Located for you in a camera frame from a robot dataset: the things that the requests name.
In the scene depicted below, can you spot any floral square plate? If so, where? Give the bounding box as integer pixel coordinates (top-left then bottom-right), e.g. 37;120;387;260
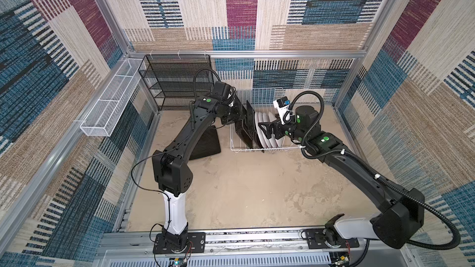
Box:
235;103;254;150

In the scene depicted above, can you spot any black square plate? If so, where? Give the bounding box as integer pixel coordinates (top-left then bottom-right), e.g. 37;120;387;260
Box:
246;100;263;149
189;126;221;161

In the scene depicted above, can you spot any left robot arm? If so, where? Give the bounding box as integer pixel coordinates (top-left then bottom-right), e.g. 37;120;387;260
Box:
152;82;242;252

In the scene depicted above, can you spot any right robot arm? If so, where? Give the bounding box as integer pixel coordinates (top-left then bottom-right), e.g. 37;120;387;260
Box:
256;102;424;249

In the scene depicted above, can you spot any white round plate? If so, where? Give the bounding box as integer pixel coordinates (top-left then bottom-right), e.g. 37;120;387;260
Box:
254;112;268;149
268;112;284;148
262;112;278;148

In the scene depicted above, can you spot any white wire dish rack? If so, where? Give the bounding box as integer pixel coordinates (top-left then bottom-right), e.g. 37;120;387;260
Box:
230;88;296;153

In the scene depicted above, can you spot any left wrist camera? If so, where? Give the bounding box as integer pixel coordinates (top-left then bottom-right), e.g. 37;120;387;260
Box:
210;81;236;105

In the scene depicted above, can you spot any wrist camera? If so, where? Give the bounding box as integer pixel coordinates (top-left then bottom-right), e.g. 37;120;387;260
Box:
210;81;236;105
273;96;291;124

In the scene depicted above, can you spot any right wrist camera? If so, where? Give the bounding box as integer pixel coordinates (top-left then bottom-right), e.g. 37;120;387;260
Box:
273;96;291;124

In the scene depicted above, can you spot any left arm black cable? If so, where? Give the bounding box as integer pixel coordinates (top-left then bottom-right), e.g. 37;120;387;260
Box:
130;68;222;195

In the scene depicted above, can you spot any black wire shelf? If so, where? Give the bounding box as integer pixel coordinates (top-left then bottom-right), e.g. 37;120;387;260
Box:
139;54;217;111

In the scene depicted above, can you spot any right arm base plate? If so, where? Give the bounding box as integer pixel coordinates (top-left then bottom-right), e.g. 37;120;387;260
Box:
301;228;360;250

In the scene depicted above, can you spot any aluminium mounting rail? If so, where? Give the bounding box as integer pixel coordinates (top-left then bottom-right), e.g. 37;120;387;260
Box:
93;226;421;267

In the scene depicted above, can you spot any white mesh wall basket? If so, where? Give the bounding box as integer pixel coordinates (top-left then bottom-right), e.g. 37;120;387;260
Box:
80;58;142;137

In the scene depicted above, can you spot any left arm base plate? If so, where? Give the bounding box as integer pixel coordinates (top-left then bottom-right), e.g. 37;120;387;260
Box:
153;232;206;255

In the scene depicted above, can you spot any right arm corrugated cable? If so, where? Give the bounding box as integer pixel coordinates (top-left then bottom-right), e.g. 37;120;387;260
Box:
286;90;461;251

